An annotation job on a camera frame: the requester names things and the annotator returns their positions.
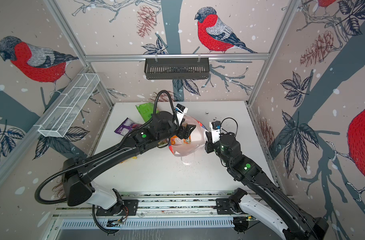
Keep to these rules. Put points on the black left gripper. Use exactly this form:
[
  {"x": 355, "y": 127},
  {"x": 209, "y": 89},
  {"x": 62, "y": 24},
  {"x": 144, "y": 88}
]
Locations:
[{"x": 186, "y": 133}]

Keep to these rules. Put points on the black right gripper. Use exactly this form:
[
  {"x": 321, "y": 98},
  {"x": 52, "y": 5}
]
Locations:
[{"x": 209, "y": 148}]

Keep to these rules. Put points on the red paper gift bag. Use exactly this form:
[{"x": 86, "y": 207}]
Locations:
[{"x": 196, "y": 140}]

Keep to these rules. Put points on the bright green chips bag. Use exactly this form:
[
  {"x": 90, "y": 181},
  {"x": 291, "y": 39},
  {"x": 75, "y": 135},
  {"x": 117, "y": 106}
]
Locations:
[{"x": 146, "y": 111}]

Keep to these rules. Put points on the purple snack packet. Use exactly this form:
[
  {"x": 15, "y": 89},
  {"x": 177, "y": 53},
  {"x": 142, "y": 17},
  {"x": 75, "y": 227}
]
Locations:
[{"x": 126, "y": 127}]

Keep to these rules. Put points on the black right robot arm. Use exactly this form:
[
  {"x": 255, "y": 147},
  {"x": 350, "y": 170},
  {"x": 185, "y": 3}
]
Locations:
[{"x": 278, "y": 212}]

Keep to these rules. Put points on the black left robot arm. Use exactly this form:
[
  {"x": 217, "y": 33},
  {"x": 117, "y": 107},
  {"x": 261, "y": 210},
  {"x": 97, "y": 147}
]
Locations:
[{"x": 78, "y": 180}]

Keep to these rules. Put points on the orange rainbow candy packet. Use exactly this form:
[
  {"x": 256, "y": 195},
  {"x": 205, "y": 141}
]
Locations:
[{"x": 176, "y": 141}]

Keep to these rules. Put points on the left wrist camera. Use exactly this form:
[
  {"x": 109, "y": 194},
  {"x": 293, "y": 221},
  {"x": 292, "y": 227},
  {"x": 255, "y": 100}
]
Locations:
[{"x": 180, "y": 112}]

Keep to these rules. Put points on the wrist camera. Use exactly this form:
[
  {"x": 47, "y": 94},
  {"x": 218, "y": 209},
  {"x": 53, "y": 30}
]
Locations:
[
  {"x": 180, "y": 112},
  {"x": 215, "y": 131}
]

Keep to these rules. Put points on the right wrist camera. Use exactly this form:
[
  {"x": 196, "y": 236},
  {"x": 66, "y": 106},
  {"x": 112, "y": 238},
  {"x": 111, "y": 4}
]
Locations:
[{"x": 215, "y": 131}]

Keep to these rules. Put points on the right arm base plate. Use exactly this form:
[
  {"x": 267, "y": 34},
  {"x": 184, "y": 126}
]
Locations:
[{"x": 237, "y": 203}]

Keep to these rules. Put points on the aluminium mounting rail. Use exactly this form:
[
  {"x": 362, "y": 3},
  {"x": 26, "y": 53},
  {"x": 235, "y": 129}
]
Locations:
[{"x": 167, "y": 204}]

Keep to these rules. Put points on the black hanging wall basket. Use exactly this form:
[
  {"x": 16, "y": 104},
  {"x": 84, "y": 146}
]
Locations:
[{"x": 177, "y": 69}]

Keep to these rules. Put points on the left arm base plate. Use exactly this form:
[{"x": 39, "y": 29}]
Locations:
[{"x": 123, "y": 208}]

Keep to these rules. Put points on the white wire mesh shelf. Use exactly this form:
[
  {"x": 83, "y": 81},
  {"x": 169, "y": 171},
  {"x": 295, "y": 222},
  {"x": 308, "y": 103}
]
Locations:
[{"x": 71, "y": 102}]

